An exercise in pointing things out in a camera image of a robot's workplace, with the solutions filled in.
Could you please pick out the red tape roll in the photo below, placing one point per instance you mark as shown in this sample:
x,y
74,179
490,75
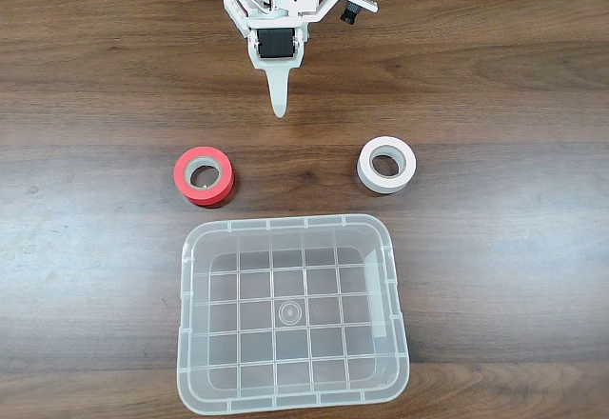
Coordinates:
x,y
203,190

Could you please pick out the clear plastic storage box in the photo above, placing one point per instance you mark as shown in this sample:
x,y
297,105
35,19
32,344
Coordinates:
x,y
290,314

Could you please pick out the white tape roll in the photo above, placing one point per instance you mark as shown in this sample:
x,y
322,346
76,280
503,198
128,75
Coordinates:
x,y
385,185

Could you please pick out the small black camera module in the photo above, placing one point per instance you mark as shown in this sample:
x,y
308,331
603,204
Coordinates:
x,y
354,5

